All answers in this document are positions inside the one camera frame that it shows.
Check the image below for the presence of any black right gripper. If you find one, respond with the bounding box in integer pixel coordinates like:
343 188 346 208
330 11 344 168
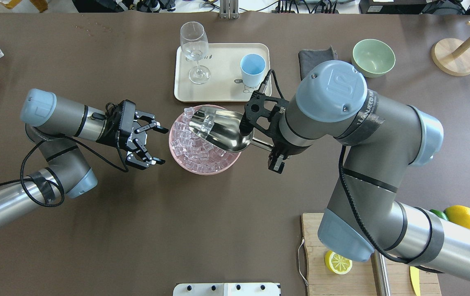
240 92 290 173

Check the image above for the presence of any clear wine glass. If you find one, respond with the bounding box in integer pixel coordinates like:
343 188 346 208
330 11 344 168
180 22 210 85

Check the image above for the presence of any grey folded cloth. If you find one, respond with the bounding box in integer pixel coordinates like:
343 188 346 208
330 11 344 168
298 46 338 80

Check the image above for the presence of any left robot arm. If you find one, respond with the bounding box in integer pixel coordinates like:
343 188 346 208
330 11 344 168
0 88 169 228

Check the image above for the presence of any light blue cup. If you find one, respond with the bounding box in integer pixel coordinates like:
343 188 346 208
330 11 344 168
240 53 266 88

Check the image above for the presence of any pink bowl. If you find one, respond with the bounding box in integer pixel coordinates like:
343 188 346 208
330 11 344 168
168 104 244 176

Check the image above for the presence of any steel muddler black tip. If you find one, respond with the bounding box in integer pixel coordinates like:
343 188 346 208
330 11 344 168
371 251 391 296

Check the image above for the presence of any clear ice cubes pile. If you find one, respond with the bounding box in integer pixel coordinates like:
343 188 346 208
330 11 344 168
170 107 229 173

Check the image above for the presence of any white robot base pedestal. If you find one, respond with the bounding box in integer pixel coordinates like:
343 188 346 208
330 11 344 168
173 282 282 296

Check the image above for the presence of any ice cube in scoop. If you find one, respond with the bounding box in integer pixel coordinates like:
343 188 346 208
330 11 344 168
198 114 215 137

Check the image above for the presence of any green lime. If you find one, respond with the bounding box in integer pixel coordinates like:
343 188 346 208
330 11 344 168
430 209 449 221

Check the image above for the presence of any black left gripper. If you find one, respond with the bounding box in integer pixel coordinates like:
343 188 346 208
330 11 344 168
96 100 169 170

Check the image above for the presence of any bamboo cutting board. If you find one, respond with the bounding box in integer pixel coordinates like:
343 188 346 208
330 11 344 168
297 212 442 296

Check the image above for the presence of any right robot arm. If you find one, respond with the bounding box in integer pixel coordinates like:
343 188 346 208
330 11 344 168
240 60 470 281

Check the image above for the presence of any cream serving tray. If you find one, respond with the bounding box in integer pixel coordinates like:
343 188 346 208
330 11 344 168
174 43 270 103

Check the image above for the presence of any stainless steel ice scoop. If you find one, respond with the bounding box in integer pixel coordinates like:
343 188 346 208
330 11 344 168
189 105 273 153

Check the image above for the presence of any yellow plastic knife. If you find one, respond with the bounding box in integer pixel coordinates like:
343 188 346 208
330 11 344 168
409 266 421 296

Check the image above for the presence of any yellow lemon upper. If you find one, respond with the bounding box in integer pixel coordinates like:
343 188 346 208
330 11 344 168
444 205 470 229

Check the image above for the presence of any pale green bowl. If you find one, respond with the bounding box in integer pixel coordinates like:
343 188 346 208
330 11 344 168
352 39 396 78

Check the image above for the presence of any half lemon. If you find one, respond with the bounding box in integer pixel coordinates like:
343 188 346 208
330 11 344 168
325 250 353 275

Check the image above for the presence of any wooden mug tree stand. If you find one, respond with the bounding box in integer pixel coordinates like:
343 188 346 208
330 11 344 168
431 21 470 76

